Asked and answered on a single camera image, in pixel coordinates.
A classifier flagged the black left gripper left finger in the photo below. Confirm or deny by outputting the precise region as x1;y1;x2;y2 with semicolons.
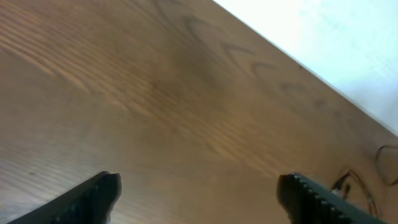
8;171;122;224

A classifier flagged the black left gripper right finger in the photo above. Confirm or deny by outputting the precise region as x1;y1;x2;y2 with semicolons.
276;172;384;224

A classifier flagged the black USB cable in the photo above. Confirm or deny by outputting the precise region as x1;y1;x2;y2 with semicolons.
329;169;382;218

